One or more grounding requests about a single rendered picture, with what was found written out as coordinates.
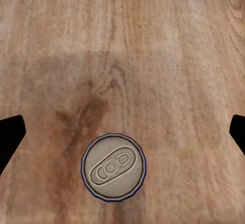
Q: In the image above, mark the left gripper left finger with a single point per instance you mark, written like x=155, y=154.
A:
x=12, y=131

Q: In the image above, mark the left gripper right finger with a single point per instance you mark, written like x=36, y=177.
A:
x=237, y=131

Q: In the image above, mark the can of soda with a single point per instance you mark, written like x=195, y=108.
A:
x=113, y=167

